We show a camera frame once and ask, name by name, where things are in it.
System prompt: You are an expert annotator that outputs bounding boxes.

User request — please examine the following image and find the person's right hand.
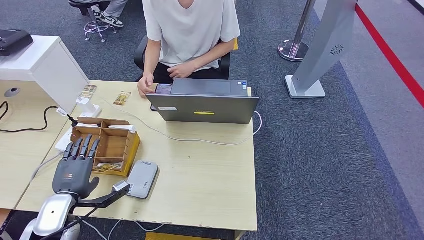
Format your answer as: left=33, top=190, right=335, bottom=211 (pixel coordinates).
left=137, top=73, right=156, bottom=99

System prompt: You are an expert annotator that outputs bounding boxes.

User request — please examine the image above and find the person's left hand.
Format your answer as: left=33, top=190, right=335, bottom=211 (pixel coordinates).
left=167, top=62, right=196, bottom=80

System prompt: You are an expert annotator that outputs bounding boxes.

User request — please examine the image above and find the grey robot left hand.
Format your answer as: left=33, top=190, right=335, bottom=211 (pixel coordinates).
left=52, top=134, right=101, bottom=200

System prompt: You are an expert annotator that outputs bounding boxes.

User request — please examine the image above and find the gold card in organiser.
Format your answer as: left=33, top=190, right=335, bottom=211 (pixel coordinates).
left=92, top=162, right=123, bottom=173

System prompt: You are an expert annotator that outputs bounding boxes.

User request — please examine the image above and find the seated person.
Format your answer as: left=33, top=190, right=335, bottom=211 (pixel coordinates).
left=142, top=0, right=242, bottom=84

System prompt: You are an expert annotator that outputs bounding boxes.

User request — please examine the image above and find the cardboard card organiser box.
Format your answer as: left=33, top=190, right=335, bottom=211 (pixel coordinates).
left=70, top=116, right=142, bottom=178

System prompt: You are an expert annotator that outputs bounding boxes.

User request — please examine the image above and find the grey card reader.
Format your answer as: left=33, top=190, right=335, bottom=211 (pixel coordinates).
left=126, top=160, right=160, bottom=200

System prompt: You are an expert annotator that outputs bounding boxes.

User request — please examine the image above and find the person on stool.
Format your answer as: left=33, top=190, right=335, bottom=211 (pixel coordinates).
left=68, top=0, right=130, bottom=28

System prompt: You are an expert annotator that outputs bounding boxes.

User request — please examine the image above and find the dark smartphone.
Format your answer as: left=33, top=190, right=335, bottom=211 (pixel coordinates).
left=150, top=83, right=174, bottom=112

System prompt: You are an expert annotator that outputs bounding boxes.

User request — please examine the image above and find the black office chair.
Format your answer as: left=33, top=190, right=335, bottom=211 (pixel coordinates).
left=133, top=34, right=232, bottom=80

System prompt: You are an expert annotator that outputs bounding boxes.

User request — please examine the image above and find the white power strip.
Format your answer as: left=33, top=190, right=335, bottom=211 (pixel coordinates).
left=54, top=127, right=74, bottom=153

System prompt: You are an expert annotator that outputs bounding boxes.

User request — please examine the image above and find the grey laptop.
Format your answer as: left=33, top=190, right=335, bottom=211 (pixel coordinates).
left=146, top=78, right=260, bottom=125

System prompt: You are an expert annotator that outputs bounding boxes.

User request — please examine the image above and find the white charger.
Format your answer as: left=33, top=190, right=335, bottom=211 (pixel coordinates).
left=76, top=96, right=103, bottom=119

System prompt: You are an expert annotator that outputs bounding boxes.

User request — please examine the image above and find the black stool with chrome base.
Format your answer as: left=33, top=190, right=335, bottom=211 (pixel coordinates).
left=68, top=0, right=118, bottom=43

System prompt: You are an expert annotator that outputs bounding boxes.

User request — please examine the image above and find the white cabinet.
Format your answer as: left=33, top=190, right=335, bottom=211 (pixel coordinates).
left=0, top=35, right=90, bottom=115

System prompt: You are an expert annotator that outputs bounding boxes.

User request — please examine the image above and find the black device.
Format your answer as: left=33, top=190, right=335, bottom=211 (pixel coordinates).
left=0, top=29, right=34, bottom=57

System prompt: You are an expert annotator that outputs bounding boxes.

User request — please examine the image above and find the silver kiosk stand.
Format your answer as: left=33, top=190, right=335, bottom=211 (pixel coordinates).
left=284, top=0, right=359, bottom=100

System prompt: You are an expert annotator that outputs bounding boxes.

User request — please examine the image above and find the grey power strip cable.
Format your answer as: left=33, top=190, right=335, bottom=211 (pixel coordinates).
left=30, top=152, right=63, bottom=183

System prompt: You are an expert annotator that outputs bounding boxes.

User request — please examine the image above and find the black camera bracket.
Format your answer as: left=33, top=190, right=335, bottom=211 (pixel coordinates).
left=75, top=188, right=130, bottom=210

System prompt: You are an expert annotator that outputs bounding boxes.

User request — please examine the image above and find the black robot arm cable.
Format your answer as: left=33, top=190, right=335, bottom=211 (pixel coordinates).
left=39, top=206, right=100, bottom=240

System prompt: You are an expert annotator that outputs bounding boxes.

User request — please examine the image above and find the white cable under desk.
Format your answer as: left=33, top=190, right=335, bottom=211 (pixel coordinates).
left=109, top=218, right=166, bottom=240
left=81, top=220, right=110, bottom=240

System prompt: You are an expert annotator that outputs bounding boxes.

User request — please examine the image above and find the black power cable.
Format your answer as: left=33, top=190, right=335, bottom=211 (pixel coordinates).
left=0, top=100, right=79, bottom=133

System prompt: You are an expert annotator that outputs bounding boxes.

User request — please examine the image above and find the thin white cable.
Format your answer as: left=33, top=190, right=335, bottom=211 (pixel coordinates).
left=103, top=99, right=264, bottom=147

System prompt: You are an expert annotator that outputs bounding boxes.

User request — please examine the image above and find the chrome stanchion post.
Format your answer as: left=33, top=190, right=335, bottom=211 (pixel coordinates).
left=277, top=0, right=317, bottom=63

